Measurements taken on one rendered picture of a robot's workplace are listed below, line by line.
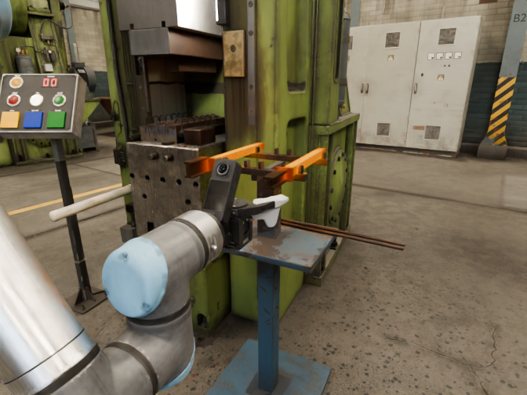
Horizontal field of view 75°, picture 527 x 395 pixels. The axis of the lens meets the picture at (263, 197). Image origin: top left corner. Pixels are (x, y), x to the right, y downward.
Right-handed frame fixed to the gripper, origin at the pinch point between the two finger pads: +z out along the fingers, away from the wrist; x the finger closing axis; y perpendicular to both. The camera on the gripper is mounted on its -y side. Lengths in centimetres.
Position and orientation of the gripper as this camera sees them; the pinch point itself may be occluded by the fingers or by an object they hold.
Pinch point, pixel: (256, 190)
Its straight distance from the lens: 73.5
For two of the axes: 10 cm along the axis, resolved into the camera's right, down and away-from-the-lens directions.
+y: 0.0, 9.5, 3.1
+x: 9.0, 1.4, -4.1
